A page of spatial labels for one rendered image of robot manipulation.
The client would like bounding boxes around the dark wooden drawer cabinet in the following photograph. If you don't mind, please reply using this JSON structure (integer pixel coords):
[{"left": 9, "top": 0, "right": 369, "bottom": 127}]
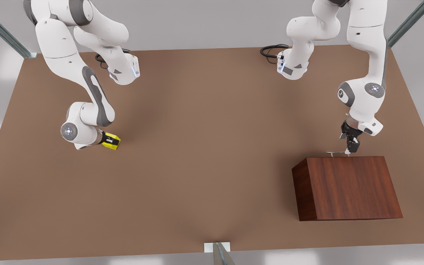
[{"left": 292, "top": 156, "right": 403, "bottom": 222}]

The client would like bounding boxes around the yellow square block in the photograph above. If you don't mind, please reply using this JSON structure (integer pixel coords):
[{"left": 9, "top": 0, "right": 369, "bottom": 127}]
[{"left": 102, "top": 134, "right": 121, "bottom": 151}]

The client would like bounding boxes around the black cable loop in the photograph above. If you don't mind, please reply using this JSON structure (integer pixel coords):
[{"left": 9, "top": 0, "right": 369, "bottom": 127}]
[
  {"left": 260, "top": 45, "right": 290, "bottom": 65},
  {"left": 95, "top": 48, "right": 131, "bottom": 70}
]

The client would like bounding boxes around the silver frame post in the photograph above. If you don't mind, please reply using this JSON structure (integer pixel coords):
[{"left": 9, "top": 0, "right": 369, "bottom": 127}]
[
  {"left": 204, "top": 242, "right": 235, "bottom": 265},
  {"left": 0, "top": 2, "right": 38, "bottom": 59},
  {"left": 387, "top": 0, "right": 424, "bottom": 49}
]

